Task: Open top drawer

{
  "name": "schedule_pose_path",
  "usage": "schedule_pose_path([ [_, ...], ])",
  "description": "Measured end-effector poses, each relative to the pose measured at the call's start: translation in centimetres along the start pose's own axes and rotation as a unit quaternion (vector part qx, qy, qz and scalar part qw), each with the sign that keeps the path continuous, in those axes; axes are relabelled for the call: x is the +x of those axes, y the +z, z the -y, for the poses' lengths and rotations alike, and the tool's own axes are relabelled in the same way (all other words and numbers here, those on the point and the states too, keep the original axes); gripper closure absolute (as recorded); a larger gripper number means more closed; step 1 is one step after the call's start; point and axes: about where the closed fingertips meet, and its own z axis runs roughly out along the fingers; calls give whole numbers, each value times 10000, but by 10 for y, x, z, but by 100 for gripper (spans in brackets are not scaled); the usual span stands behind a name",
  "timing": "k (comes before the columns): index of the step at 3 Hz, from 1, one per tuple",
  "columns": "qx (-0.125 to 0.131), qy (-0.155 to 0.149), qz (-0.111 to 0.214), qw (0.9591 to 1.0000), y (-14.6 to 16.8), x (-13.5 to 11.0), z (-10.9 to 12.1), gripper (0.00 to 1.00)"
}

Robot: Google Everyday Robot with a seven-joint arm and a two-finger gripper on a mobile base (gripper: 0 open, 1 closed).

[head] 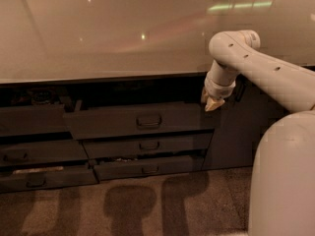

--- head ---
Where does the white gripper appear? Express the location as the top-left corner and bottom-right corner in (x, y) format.
(201, 78), (236, 112)

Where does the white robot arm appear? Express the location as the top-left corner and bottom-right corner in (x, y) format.
(201, 29), (315, 236)

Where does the dark cabinet door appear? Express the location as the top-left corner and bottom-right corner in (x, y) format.
(203, 77), (287, 169)

